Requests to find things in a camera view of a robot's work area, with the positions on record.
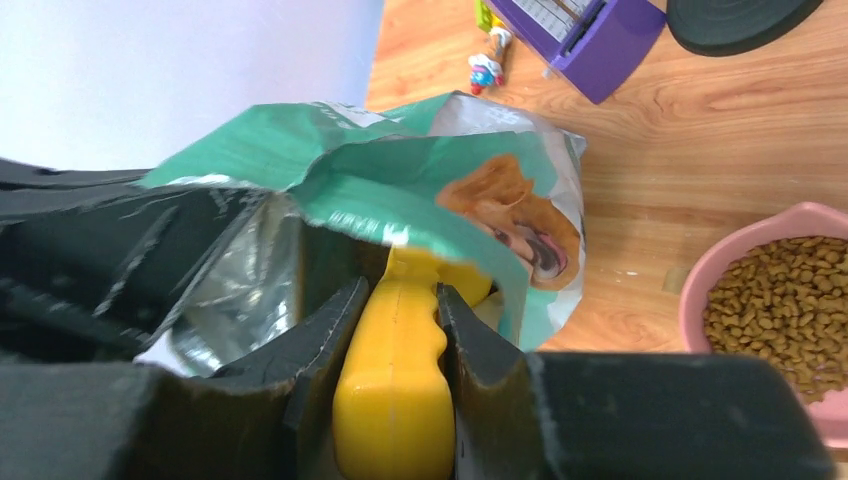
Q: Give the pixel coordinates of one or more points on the pink cat-ear pet bowl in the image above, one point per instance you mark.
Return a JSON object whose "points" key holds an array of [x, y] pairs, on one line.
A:
{"points": [[804, 219]]}

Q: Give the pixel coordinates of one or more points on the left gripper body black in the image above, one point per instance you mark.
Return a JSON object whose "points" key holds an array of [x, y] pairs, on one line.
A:
{"points": [[93, 265]]}

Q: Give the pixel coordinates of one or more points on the black round-base mic stand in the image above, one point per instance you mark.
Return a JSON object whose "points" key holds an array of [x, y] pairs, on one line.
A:
{"points": [[719, 28]]}

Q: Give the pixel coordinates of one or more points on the green pet food bag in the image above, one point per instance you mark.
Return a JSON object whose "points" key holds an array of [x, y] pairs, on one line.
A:
{"points": [[466, 178]]}

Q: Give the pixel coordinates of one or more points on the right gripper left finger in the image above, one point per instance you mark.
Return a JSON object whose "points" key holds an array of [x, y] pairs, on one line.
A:
{"points": [[264, 416]]}

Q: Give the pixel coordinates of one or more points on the brown pet food kibble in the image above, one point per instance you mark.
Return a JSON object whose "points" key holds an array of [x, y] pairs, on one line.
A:
{"points": [[786, 302]]}

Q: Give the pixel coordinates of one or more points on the yellow scoop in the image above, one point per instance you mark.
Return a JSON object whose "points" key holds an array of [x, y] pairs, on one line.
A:
{"points": [[392, 412]]}

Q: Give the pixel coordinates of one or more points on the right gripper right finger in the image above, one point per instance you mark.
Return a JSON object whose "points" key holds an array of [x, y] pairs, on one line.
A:
{"points": [[567, 415]]}

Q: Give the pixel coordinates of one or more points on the small toy figure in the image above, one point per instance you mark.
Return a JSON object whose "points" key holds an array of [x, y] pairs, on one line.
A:
{"points": [[486, 68]]}

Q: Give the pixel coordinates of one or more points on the purple metronome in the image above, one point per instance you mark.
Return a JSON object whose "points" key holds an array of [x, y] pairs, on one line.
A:
{"points": [[596, 45]]}

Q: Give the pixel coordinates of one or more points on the yellow green toy triangle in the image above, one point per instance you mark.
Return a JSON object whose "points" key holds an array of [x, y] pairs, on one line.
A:
{"points": [[485, 18]]}

